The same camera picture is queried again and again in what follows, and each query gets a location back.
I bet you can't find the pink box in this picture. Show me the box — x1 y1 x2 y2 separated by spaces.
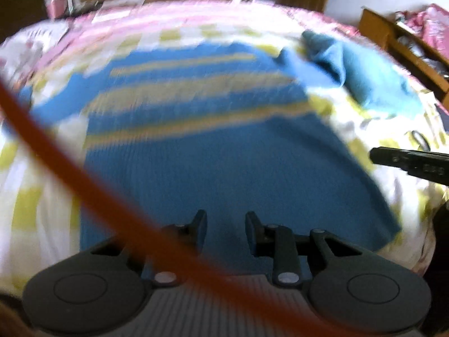
49 0 71 18

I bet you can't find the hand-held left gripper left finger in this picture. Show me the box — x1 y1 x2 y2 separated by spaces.
89 210 208 286

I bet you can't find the wooden desk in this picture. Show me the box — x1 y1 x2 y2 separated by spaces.
358 7 449 102

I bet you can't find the white printed pillow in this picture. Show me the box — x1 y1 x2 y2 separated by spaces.
0 21 71 88

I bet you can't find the teal fuzzy garment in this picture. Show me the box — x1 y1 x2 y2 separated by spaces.
302 30 423 118

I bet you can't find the dark wooden headboard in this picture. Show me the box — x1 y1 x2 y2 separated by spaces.
0 0 46 43

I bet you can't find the blue striped knit sweater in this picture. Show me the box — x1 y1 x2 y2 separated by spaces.
17 42 402 278

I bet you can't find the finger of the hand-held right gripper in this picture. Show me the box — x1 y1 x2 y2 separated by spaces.
369 146 449 183

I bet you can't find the pink cloth pile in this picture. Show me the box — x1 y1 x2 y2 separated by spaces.
403 3 449 57

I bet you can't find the grey pillow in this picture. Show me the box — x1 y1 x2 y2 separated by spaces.
102 0 148 9

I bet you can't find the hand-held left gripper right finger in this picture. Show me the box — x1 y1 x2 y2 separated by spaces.
244 211 365 286

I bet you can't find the pink striped bed sheet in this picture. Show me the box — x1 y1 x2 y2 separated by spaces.
35 0 362 64

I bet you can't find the orange cable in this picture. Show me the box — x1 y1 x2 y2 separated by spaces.
0 77 351 337

